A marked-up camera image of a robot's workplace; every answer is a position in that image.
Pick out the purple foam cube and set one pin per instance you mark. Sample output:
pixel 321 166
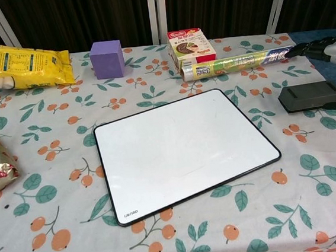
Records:
pixel 108 61

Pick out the yellow snack bag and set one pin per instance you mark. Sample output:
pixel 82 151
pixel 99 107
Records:
pixel 28 68

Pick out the white board with black frame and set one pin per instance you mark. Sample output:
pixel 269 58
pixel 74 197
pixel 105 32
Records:
pixel 185 154

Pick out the floral tablecloth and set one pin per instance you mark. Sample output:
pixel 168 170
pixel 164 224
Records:
pixel 52 128

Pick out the cling film roll box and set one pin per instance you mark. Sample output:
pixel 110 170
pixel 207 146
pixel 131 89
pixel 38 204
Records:
pixel 233 63

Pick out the blue table mat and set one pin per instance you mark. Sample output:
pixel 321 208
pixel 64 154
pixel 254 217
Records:
pixel 305 35

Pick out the grey whiteboard eraser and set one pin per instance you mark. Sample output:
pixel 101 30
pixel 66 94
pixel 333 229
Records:
pixel 308 96

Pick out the red and white biscuit box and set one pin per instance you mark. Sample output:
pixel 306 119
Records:
pixel 191 47

